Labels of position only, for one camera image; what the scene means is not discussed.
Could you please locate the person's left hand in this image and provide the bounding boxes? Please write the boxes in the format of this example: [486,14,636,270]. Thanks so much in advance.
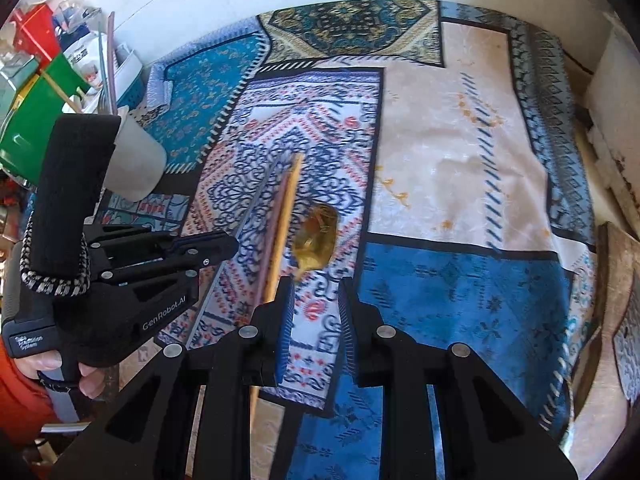
[17,352,108,400]

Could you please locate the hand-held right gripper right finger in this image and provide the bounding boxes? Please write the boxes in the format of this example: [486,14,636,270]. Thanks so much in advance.
[337,276,578,480]

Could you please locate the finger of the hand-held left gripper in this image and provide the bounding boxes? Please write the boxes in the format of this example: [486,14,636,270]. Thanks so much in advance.
[86,224,240,255]
[91,249,239,284]

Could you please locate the golden spoon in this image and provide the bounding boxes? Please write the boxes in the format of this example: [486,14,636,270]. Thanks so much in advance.
[291,201,338,281]

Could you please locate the wooden chopstick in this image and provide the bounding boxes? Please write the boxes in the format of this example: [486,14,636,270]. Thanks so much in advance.
[39,70,83,115]
[249,153,305,428]

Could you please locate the white printed bag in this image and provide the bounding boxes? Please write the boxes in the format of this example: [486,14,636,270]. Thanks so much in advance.
[60,5,146,111]

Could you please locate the brown cloth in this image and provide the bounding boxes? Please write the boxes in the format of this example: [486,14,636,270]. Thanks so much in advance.
[570,220,640,411]

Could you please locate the red tin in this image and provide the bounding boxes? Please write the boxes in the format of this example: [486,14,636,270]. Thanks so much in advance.
[9,2,63,63]

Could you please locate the patterned patchwork mat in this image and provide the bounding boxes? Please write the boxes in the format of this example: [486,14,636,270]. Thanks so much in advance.
[95,0,601,480]

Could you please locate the white cup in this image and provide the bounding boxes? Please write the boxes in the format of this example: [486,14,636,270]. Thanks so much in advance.
[102,110,168,201]

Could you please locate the green box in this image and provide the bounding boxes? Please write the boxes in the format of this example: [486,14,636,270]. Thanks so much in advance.
[0,52,101,186]

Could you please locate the person's left forearm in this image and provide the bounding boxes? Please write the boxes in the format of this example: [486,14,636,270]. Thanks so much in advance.
[0,345,61,451]

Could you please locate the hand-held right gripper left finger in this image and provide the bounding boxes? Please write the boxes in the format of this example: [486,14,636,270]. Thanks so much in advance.
[47,276,296,480]

